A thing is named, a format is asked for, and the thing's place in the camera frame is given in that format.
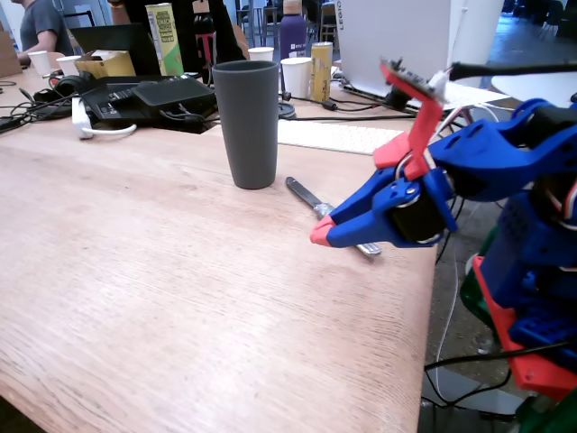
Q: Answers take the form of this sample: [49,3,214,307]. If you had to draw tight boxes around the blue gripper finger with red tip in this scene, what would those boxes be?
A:
[309,178,446,249]

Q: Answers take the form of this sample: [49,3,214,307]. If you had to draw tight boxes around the blue gripper black motor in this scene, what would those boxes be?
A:
[320,119,538,245]

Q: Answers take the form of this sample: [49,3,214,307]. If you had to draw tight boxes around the dark gray tall glass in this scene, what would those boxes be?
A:
[211,60,280,190]

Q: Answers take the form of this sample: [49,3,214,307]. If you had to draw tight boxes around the white keyboard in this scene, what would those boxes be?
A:
[277,119,405,157]

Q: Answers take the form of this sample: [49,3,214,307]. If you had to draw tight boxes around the green table clamp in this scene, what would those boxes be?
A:
[459,225,501,330]
[513,387,577,433]

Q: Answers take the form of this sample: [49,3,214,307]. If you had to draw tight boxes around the yellow drink can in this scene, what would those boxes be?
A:
[310,41,334,103]

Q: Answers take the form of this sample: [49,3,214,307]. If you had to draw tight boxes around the silver Legion laptop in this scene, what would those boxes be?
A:
[335,0,510,112]

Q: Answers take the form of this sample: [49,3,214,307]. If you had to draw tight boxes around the purple bottle with wooden cap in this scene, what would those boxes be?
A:
[279,0,307,60]

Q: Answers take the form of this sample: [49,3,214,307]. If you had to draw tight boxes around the white round table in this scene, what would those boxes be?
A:
[489,71,577,109]

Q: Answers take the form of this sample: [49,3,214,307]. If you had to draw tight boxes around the black bottle with red print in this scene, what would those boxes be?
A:
[193,0,215,85]

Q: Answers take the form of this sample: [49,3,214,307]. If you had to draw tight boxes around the black electronic device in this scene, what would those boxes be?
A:
[80,75,217,133]

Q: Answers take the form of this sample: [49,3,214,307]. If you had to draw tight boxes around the person in black clothes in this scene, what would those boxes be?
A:
[107,0,249,76]

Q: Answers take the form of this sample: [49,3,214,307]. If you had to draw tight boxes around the green yellow snack tube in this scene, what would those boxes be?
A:
[144,2,185,77]

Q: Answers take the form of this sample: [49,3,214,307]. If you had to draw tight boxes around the yellowish cardboard box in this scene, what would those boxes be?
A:
[74,49,136,78]

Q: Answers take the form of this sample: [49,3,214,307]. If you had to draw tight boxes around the black laptop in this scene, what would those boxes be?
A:
[69,23,161,78]

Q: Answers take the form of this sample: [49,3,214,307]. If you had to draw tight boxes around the black headphones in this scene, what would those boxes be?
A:
[33,74,94,118]

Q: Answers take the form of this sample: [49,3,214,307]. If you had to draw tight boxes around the person in gray shirt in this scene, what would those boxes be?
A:
[11,0,73,64]

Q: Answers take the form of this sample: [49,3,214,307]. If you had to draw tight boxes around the brown cardboard box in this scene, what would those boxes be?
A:
[0,31,23,78]

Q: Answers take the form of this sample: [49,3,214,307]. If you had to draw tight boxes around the knife with gray taped handle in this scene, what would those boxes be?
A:
[285,176,383,257]

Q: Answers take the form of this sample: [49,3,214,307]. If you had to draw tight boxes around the black desk cable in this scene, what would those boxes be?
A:
[279,92,416,123]

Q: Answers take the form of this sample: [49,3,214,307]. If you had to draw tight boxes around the red camera mount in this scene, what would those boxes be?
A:
[372,60,445,181]

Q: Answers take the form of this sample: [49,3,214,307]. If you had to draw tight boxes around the small wrist camera board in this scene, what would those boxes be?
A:
[380,57,447,103]

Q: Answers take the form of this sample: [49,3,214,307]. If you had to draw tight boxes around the black power cable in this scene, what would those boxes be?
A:
[423,341,573,410]

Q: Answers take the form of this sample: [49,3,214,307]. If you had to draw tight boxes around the black camera cable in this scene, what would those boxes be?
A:
[449,60,577,83]

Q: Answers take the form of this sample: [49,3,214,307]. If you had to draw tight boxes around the red robot base plate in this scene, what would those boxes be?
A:
[472,255,577,402]

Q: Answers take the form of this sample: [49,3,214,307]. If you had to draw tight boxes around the white charger with cable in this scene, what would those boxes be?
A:
[70,97,138,140]

